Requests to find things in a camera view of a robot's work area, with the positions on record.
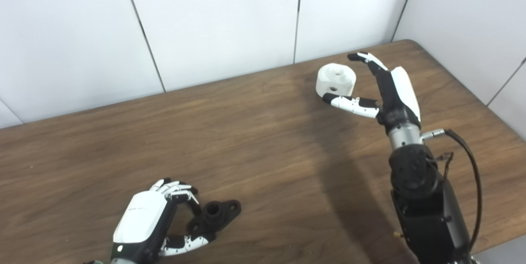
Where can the round white piece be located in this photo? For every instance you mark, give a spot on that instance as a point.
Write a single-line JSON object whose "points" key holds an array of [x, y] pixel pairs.
{"points": [[343, 81]]}

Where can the black flanged holder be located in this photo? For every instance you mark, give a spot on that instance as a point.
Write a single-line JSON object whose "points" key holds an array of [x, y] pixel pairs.
{"points": [[213, 214]]}

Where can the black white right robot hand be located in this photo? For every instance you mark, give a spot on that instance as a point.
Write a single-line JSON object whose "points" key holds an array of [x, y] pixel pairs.
{"points": [[400, 95]]}

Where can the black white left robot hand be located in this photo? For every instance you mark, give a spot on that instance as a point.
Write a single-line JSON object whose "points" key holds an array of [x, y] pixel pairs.
{"points": [[141, 219]]}

